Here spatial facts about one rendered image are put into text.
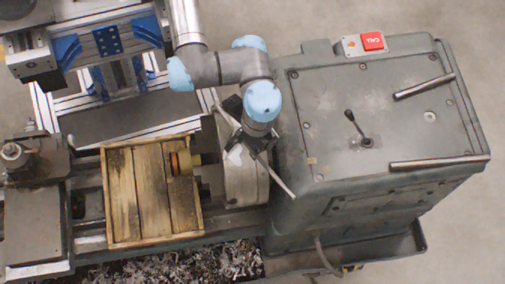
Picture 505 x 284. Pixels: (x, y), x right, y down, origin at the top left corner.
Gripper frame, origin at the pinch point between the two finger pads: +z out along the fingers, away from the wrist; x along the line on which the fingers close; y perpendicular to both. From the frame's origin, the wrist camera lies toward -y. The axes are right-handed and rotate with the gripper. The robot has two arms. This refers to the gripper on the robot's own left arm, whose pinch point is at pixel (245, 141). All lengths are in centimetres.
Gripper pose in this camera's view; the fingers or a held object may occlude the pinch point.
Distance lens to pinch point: 146.1
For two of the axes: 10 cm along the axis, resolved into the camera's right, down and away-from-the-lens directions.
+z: -0.8, 3.1, 9.5
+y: 6.0, 7.7, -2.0
